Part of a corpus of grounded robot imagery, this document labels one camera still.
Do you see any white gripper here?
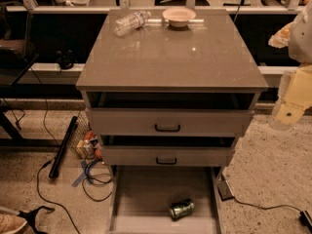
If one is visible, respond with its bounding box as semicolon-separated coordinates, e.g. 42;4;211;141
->
268;22;312;131

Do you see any green soda can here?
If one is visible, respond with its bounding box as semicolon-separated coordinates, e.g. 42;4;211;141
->
169;199;195;220

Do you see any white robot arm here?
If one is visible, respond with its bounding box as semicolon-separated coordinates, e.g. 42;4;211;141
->
268;1;312;131

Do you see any grey drawer cabinet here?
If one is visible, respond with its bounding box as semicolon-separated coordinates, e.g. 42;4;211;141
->
75;8;269;234

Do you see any grey middle drawer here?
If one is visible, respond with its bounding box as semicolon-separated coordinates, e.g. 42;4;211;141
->
100;146;235;167

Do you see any grey open bottom drawer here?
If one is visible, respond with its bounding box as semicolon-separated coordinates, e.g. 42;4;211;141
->
106;166;225;234

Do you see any grey top drawer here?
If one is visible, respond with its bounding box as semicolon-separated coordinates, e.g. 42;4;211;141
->
86;108;254;137

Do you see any black power adapter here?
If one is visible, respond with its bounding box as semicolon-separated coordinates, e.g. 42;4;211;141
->
217;180;234;201

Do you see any clear plastic water bottle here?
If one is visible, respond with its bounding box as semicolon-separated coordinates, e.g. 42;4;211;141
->
114;11;151;37

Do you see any black tube on floor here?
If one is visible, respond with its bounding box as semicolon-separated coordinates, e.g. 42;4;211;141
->
48;116;78;179

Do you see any black chair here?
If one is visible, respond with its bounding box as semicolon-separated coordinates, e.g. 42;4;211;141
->
0;1;38;87

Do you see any black tripod stand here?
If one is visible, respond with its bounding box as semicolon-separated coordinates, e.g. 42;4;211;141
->
0;205;56;234

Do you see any tan shoe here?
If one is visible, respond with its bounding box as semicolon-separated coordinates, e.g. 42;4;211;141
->
0;214;26;234

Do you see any wire basket with items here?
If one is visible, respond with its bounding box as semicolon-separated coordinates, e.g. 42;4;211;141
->
69;111;101;160

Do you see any black clamp on rail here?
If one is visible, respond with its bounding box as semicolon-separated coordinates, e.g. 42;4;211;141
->
56;50;76;70

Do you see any black floor cable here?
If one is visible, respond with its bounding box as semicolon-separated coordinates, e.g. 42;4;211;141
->
29;66;82;234

